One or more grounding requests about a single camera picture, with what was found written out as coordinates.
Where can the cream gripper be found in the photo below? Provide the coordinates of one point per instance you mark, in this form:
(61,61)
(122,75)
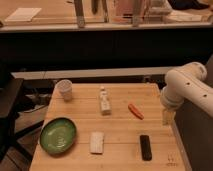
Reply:
(168,116)

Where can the black eraser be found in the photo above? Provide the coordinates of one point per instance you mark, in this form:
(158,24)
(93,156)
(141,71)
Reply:
(145,148)

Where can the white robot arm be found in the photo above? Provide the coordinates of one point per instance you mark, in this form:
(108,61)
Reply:
(186,82)

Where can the orange carrot toy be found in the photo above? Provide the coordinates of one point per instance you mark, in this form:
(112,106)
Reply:
(135,111)

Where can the white glue bottle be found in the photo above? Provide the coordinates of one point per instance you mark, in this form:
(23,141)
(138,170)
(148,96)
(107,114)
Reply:
(104,101)

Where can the white sponge block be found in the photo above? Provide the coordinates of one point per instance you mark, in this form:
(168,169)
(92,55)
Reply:
(96,142)

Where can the green bowl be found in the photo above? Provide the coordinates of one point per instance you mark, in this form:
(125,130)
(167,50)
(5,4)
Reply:
(58,135)

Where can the white paper sheet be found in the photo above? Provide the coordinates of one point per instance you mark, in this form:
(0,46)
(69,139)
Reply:
(23,15)

